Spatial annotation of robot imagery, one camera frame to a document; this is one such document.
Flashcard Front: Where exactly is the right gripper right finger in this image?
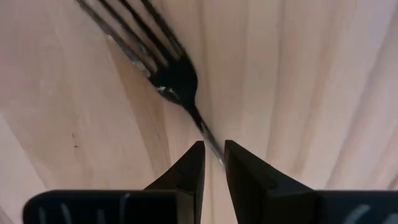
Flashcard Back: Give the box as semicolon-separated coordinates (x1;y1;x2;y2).
224;139;398;224

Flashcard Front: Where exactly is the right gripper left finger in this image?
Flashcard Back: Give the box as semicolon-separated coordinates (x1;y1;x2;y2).
23;140;206;224

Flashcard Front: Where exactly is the black metal fork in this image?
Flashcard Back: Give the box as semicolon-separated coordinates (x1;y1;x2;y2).
76;0;226;170

